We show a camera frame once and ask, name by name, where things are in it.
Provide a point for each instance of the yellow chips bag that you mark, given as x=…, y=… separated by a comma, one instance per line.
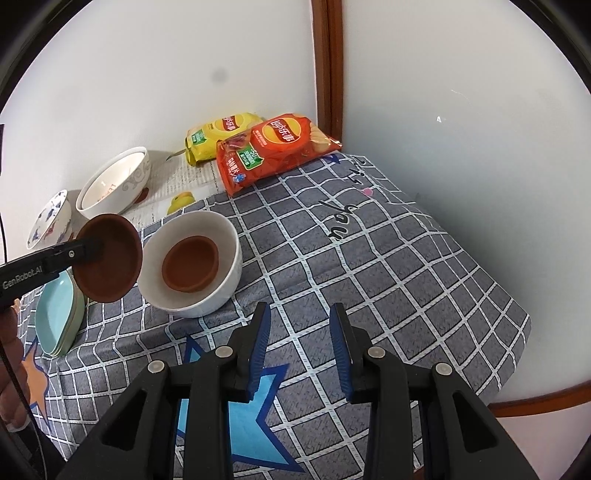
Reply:
x=207, y=138

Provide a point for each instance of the large white bowl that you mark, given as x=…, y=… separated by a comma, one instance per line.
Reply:
x=136, y=184

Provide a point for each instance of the small brown bowl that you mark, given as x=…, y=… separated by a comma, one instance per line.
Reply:
x=189, y=265
x=115, y=267

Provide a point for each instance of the brown wooden baseboard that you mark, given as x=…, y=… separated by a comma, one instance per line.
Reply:
x=545, y=406

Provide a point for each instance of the blue plate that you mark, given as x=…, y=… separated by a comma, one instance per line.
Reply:
x=55, y=309

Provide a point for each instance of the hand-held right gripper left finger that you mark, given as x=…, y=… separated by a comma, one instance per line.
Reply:
x=260, y=355

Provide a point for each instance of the white bowl with grey scrolls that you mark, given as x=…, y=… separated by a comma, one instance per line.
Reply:
x=221, y=247

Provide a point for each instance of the blue and white patterned bowl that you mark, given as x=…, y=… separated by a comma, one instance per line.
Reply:
x=51, y=221

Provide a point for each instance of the red chips bag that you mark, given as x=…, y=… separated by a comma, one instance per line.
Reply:
x=277, y=147

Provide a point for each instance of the grey checked blanket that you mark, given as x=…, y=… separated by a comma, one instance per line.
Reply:
x=369, y=277

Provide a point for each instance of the person's left hand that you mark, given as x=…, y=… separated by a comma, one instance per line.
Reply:
x=9, y=355

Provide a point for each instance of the brown wooden door frame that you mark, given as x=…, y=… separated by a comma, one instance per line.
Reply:
x=330, y=69

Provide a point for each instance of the white bowl with orange print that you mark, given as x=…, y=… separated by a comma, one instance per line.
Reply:
x=111, y=180

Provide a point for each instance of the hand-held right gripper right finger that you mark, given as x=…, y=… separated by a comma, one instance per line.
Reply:
x=340, y=355

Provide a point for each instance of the green plate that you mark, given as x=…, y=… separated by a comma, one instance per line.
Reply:
x=79, y=314

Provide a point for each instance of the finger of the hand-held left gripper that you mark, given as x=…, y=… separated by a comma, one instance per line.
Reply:
x=76, y=251

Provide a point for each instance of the newspaper print cloth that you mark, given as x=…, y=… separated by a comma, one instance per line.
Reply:
x=203, y=180

